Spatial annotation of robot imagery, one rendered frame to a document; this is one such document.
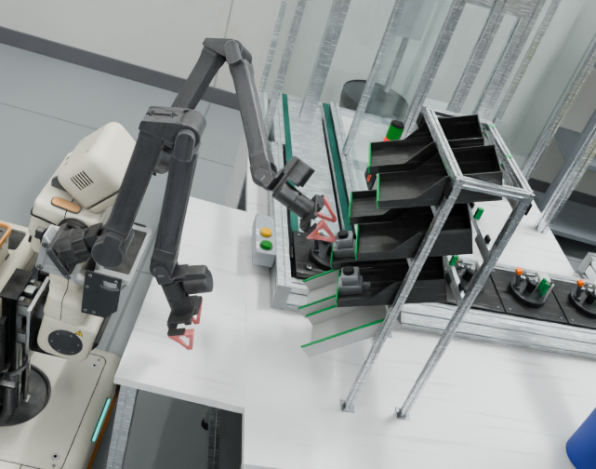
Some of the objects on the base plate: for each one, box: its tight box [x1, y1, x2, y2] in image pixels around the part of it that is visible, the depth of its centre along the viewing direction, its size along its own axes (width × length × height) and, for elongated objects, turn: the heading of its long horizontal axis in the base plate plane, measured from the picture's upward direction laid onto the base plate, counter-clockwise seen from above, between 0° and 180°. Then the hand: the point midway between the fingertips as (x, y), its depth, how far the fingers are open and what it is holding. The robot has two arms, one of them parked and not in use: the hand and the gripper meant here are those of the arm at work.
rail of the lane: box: [267, 141, 293, 310], centre depth 250 cm, size 6×89×11 cm, turn 164°
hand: (333, 229), depth 188 cm, fingers open, 9 cm apart
